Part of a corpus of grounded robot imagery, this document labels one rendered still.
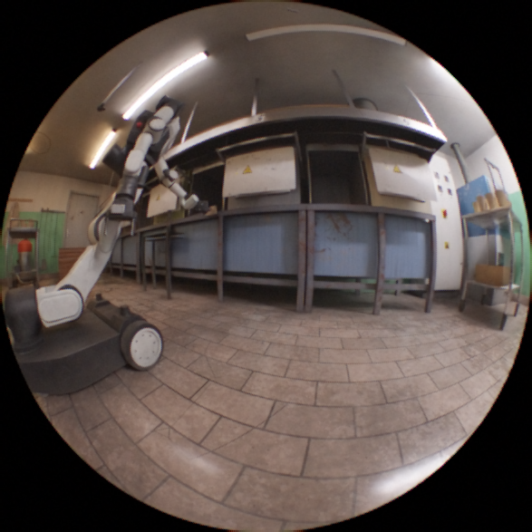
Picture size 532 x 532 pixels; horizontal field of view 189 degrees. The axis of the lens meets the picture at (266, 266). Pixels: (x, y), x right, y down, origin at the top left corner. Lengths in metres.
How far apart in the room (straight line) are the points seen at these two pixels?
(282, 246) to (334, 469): 1.33
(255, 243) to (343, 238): 0.73
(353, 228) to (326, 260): 0.33
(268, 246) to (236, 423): 1.21
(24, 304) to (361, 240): 1.86
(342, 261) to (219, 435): 1.26
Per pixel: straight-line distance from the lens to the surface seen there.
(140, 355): 0.71
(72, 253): 3.55
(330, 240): 1.29
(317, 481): 0.46
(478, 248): 2.77
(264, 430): 0.50
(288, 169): 1.29
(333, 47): 2.18
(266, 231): 1.37
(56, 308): 0.73
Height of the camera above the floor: 0.45
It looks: 4 degrees down
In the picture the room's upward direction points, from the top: 1 degrees clockwise
